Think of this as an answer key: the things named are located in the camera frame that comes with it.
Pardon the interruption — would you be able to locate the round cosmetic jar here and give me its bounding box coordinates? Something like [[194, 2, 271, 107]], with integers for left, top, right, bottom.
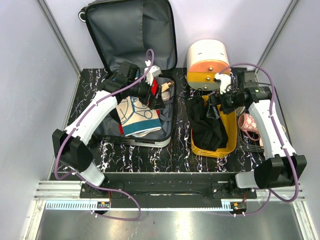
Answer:
[[161, 91, 171, 102]]

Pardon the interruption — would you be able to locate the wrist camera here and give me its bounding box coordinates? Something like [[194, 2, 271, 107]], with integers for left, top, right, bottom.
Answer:
[[144, 65, 162, 86], [214, 73, 232, 95]]

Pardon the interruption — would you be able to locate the purple cable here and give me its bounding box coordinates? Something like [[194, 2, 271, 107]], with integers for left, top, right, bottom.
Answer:
[[53, 48, 155, 221], [214, 62, 301, 216]]

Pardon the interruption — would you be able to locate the beige cosmetic bottle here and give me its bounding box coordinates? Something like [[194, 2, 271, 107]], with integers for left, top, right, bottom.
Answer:
[[161, 81, 174, 92]]

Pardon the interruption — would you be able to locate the teal cream cartoon towel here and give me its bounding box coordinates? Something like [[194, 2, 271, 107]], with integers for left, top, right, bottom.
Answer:
[[115, 96, 162, 138]]

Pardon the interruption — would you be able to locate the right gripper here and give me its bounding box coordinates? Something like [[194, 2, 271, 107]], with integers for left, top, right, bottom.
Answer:
[[206, 86, 244, 119]]

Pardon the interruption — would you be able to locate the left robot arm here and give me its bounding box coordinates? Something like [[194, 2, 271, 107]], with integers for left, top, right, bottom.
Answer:
[[52, 60, 165, 198]]

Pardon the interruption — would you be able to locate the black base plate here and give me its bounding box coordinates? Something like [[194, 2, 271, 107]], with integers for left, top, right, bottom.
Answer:
[[49, 171, 258, 210]]

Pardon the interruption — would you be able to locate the white black space suitcase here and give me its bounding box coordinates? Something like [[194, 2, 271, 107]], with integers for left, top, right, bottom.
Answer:
[[78, 0, 177, 148]]

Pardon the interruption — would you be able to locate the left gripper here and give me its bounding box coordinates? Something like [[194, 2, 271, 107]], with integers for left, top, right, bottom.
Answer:
[[128, 75, 166, 110]]

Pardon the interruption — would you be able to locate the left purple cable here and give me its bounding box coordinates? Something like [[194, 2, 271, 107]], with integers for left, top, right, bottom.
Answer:
[[53, 48, 155, 221]]

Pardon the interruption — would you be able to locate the white orange drawer cabinet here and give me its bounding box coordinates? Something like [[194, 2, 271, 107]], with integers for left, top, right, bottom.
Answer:
[[186, 39, 231, 91]]

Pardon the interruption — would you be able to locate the black marble mat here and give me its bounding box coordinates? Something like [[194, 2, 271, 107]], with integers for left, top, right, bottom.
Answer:
[[53, 66, 278, 174]]

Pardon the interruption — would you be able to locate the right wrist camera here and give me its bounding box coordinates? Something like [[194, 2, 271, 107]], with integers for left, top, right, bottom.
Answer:
[[214, 73, 232, 95]]

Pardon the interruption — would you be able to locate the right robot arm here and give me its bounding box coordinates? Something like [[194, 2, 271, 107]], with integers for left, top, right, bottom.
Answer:
[[214, 73, 307, 199]]

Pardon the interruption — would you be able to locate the black cloth garment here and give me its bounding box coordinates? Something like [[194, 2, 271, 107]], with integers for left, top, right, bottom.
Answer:
[[185, 96, 229, 152]]

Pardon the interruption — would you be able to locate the pink patterned mug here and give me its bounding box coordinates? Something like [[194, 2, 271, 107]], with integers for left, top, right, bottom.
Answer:
[[238, 113, 261, 141]]

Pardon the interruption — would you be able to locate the black wire dish rack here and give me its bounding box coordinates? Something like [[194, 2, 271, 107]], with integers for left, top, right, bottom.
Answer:
[[236, 106, 264, 153]]

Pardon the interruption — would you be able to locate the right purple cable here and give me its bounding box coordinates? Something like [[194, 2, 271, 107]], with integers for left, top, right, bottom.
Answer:
[[214, 62, 301, 216]]

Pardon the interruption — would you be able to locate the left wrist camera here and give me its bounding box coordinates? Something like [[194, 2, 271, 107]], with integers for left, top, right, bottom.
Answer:
[[144, 65, 162, 86]]

